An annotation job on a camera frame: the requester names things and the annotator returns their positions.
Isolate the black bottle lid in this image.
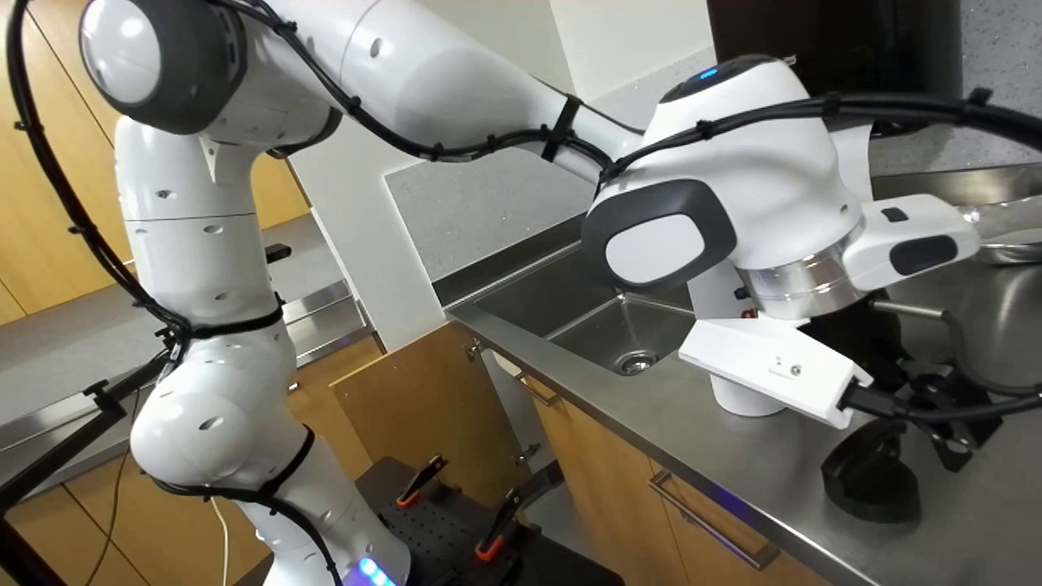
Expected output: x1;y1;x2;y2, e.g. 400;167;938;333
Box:
819;413;929;526

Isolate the black metal stand bar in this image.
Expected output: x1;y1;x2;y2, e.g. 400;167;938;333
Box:
0;355;178;513

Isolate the black clamp with orange tip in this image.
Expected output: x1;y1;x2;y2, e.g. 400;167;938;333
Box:
390;452;453;513
471;459;567;567

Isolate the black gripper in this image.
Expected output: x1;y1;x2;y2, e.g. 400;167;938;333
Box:
830;295;1009;470

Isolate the white cable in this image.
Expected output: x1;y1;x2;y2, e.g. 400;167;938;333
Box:
211;495;235;586

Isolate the black paper towel dispenser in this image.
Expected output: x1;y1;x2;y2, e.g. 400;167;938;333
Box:
711;0;963;138

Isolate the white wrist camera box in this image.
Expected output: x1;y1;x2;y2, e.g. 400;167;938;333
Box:
674;313;878;431

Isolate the metal cabinet door handle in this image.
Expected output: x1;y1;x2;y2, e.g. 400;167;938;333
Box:
492;347;569;410
650;468;789;580

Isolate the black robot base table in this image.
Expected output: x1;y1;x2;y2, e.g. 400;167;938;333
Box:
352;452;628;586

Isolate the stainless steel sink basin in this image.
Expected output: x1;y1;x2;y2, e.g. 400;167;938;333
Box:
459;241;701;381

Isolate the white bottle with red logo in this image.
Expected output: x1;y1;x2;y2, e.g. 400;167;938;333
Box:
688;264;795;424

